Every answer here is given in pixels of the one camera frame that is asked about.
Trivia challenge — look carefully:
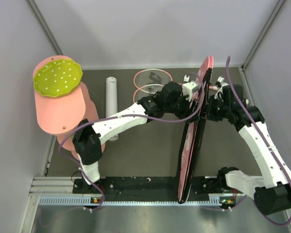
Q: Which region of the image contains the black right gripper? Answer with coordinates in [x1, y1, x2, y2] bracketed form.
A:
[198, 95, 230, 121]

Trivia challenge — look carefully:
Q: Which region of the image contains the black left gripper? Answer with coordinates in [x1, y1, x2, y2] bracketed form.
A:
[164, 91, 199, 124]

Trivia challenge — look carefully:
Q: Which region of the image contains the pink sport racket bag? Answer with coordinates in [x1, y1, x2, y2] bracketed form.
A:
[176, 56, 214, 204]

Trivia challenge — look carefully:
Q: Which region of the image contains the pink racket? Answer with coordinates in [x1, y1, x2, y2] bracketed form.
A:
[133, 68, 173, 88]
[133, 83, 221, 106]

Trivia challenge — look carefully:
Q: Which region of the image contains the white shuttlecock tube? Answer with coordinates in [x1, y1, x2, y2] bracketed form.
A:
[105, 76, 120, 141]

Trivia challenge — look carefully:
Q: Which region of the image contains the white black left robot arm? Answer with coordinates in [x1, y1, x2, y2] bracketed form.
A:
[72, 81, 200, 193]

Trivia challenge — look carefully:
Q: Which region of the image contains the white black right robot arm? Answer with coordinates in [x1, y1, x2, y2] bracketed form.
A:
[204, 83, 291, 216]

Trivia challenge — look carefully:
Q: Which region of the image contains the pink tiered shelf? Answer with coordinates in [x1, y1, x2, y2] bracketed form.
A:
[33, 55, 99, 159]

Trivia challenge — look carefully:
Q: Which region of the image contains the green dotted scalloped plate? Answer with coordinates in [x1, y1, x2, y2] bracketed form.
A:
[33, 59, 83, 98]

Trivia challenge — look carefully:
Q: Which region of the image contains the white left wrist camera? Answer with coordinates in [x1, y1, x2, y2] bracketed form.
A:
[182, 75, 201, 102]

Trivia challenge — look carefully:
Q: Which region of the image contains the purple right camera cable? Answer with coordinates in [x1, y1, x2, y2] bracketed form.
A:
[226, 55, 291, 228]

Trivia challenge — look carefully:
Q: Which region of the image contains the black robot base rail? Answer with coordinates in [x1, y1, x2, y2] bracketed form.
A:
[72, 176, 236, 202]

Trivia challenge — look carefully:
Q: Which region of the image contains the white slotted cable duct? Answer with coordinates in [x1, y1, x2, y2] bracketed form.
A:
[40, 195, 236, 206]

